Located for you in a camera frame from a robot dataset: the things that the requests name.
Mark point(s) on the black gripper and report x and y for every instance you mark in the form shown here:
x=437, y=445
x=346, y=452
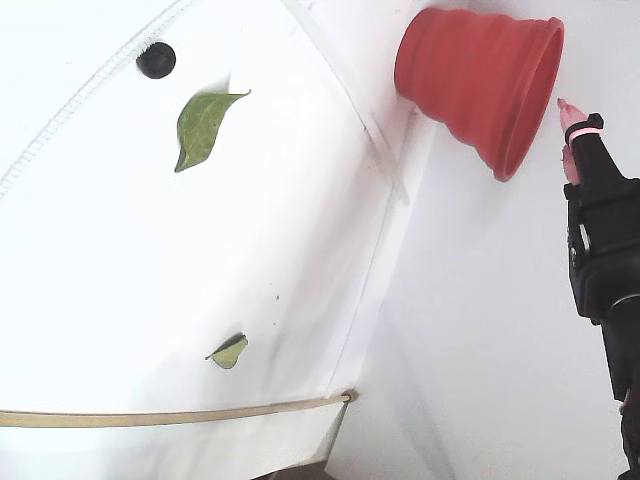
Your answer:
x=607, y=220

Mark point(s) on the red collapsible silicone cup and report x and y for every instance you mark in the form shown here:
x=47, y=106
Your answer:
x=475, y=75

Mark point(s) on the large green leaf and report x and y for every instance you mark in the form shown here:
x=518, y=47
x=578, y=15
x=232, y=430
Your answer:
x=202, y=130

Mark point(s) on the curled green leaf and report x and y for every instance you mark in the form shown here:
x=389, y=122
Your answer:
x=229, y=354

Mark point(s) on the white paper sheet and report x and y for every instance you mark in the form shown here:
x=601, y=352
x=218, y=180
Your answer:
x=125, y=250

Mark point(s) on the thin wooden dowel rod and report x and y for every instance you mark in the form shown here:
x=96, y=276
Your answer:
x=100, y=420

